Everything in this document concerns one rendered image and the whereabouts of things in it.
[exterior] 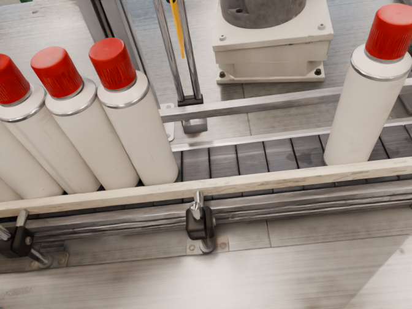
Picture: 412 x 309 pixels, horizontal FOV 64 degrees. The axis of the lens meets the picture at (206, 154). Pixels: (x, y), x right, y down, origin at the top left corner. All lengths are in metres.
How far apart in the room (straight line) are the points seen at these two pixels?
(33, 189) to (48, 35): 0.53
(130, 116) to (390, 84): 0.24
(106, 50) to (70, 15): 0.66
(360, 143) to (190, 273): 0.23
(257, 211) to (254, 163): 0.06
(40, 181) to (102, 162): 0.09
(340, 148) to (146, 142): 0.22
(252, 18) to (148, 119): 0.31
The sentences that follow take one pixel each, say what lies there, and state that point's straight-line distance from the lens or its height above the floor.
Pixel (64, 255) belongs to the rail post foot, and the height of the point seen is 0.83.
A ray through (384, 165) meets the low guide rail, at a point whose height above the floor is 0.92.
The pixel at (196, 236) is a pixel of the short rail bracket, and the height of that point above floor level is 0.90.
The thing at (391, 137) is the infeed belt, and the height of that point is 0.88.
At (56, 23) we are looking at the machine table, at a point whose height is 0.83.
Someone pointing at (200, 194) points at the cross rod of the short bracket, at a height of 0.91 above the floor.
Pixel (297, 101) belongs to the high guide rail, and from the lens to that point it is 0.41.
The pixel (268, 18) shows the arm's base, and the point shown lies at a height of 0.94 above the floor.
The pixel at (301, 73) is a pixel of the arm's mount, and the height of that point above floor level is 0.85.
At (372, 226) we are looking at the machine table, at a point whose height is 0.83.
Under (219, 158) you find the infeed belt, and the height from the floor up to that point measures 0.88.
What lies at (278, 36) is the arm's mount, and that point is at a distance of 0.58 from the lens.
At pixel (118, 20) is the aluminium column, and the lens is 0.44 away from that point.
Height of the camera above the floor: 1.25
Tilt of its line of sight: 53 degrees down
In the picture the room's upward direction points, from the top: 11 degrees counter-clockwise
